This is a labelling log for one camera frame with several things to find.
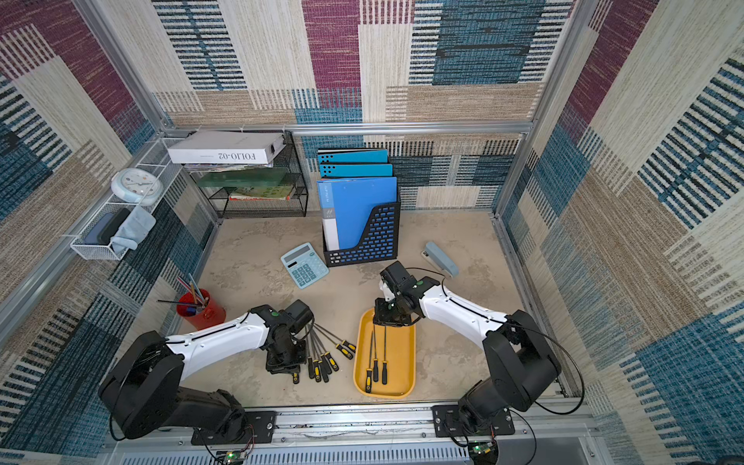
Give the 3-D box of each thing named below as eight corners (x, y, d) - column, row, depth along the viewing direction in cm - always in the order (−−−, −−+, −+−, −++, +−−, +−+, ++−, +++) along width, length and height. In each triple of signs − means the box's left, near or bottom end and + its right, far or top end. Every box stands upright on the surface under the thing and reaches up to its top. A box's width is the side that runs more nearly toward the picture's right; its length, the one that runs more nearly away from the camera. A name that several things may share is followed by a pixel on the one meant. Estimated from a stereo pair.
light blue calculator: (299, 290, 100) (297, 284, 98) (282, 261, 108) (280, 255, 105) (329, 274, 105) (328, 268, 102) (311, 247, 112) (309, 241, 110)
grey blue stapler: (450, 279, 102) (453, 271, 98) (421, 255, 109) (423, 246, 105) (457, 273, 104) (461, 265, 100) (429, 249, 111) (431, 240, 107)
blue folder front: (327, 261, 107) (313, 201, 85) (330, 238, 114) (318, 177, 92) (394, 260, 107) (398, 200, 85) (393, 237, 114) (396, 176, 92)
